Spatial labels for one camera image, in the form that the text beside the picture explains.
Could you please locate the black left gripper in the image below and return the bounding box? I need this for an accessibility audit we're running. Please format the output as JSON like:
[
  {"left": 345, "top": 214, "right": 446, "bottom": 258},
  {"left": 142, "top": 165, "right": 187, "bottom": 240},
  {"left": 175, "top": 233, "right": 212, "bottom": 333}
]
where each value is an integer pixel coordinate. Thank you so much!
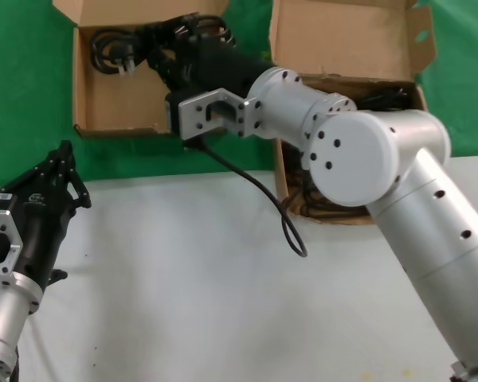
[{"left": 0, "top": 140, "right": 92, "bottom": 292}]

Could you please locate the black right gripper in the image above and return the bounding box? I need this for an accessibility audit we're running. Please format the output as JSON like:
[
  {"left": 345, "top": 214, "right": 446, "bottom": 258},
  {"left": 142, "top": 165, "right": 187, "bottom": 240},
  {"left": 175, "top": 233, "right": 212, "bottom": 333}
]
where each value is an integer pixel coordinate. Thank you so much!
[{"left": 149, "top": 35, "right": 276, "bottom": 99}]

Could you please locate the black power cable with plug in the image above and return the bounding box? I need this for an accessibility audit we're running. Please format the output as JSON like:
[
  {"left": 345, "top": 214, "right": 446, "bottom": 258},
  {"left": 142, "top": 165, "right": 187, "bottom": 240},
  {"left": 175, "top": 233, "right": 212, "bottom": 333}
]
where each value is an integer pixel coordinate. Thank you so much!
[{"left": 89, "top": 14, "right": 238, "bottom": 76}]

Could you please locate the cardboard box with flat lid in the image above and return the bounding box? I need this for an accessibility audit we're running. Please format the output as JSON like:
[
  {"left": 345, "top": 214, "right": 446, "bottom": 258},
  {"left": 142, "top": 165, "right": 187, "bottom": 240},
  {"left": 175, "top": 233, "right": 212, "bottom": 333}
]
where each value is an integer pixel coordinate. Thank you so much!
[{"left": 51, "top": 0, "right": 230, "bottom": 139}]

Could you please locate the cardboard box with upright lid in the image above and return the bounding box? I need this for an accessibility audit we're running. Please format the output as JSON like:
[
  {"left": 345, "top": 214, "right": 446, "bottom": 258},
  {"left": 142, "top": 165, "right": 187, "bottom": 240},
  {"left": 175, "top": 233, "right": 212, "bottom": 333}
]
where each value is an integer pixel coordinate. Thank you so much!
[{"left": 268, "top": 0, "right": 439, "bottom": 228}]

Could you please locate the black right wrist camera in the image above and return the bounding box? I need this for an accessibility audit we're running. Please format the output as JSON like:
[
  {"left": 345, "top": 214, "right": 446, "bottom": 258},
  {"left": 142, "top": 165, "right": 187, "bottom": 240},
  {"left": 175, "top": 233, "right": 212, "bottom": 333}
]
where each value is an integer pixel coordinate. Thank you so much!
[{"left": 165, "top": 91, "right": 184, "bottom": 136}]

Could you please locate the silver right camera bracket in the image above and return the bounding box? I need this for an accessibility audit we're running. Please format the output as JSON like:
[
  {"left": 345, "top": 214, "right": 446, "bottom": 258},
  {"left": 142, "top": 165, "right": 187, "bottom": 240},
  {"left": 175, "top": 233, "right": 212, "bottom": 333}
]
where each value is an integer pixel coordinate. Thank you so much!
[{"left": 178, "top": 88, "right": 264, "bottom": 141}]

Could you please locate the silver camera bracket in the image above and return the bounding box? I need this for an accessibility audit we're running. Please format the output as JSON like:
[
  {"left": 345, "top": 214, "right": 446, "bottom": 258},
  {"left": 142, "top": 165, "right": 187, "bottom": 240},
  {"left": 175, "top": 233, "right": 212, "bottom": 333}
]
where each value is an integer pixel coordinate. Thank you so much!
[
  {"left": 0, "top": 209, "right": 25, "bottom": 287},
  {"left": 178, "top": 88, "right": 264, "bottom": 141}
]

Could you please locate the silver left camera bracket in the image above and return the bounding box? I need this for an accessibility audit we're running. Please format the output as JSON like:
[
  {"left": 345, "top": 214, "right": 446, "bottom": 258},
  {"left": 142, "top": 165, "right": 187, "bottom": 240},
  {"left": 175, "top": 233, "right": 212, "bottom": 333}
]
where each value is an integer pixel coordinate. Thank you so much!
[{"left": 0, "top": 209, "right": 25, "bottom": 287}]

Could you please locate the black left camera cable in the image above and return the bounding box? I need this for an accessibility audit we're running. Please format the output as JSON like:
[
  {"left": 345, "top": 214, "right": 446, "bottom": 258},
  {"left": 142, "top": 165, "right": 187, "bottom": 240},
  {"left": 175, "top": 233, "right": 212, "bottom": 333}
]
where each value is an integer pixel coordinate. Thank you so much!
[{"left": 7, "top": 341, "right": 23, "bottom": 382}]

